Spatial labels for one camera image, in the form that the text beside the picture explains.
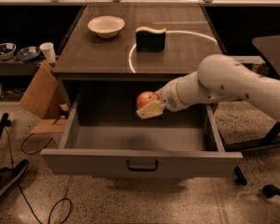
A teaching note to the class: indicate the white paper bowl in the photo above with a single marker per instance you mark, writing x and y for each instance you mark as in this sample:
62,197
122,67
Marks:
106,26

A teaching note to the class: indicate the blue bowl near cup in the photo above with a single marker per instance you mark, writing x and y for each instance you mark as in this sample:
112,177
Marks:
29,54

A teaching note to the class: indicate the green yellow sponge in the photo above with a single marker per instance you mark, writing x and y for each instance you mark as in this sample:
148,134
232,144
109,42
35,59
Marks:
150,39

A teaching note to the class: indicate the brown cardboard box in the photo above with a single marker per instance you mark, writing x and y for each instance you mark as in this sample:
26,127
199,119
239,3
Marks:
44,99

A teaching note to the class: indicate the grey side shelf left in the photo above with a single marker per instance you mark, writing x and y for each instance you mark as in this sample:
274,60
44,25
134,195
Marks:
17,68

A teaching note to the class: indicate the grey drawer cabinet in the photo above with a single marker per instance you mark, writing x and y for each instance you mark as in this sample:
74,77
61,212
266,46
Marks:
189,39

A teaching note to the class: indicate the white paper cup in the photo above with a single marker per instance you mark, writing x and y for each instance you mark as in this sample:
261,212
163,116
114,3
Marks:
48,51

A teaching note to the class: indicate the blue bowl far left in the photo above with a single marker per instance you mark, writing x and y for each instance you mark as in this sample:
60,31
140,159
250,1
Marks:
7,51

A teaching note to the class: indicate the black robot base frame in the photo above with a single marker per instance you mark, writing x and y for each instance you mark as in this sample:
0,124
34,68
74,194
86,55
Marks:
271,139

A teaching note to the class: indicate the black shoe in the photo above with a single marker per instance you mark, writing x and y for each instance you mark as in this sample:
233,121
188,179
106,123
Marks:
9,176

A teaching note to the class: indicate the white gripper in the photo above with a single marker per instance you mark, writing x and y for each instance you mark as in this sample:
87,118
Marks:
168,97

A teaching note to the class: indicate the black drawer handle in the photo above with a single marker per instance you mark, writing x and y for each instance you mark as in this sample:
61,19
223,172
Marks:
142,167

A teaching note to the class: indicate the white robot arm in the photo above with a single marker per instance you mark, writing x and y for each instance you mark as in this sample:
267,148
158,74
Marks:
218,78

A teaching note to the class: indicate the red apple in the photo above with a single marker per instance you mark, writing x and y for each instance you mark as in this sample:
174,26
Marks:
146,97

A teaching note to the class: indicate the open grey top drawer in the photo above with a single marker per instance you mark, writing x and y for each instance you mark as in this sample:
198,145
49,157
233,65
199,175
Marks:
103,132

